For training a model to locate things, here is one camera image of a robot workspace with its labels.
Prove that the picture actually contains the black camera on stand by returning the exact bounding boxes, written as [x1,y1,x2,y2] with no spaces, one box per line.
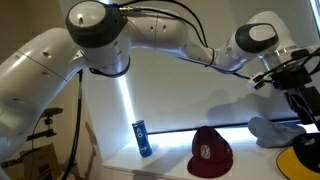
[27,107,63,141]

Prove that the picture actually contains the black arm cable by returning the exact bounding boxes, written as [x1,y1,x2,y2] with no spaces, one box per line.
[61,69,84,180]

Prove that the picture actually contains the maroon baseball cap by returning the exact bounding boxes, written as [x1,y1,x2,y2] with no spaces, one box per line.
[187,126,233,178]

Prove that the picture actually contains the grey denim baseball cap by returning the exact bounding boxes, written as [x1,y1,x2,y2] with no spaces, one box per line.
[248,117,306,148]

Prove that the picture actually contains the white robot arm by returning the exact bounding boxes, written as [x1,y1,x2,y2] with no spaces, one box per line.
[0,1,319,160]

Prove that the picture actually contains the black and yellow cap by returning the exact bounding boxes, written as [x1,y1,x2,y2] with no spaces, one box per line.
[276,133,320,180]

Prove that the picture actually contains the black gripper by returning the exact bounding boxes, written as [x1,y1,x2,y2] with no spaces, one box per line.
[271,66,319,99]

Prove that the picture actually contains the blue tennis ball container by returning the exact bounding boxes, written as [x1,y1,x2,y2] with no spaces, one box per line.
[132,120,152,158]

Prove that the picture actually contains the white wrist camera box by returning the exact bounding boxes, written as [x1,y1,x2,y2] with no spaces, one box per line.
[247,72,265,90]

